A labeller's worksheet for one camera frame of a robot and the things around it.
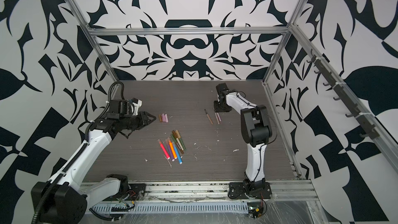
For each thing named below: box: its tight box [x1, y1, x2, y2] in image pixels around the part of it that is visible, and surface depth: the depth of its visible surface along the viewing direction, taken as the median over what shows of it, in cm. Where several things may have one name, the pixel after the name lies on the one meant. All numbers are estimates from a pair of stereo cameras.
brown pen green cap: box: [170, 133, 184, 154], surface depth 91 cm
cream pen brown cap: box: [172, 129, 184, 151], surface depth 93 cm
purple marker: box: [165, 138, 176, 162], surface depth 88 cm
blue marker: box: [172, 141, 183, 165], surface depth 86 cm
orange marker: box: [167, 137, 178, 160], surface depth 89 cm
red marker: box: [157, 138, 170, 160], surface depth 89 cm
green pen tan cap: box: [175, 129, 187, 151], surface depth 93 cm
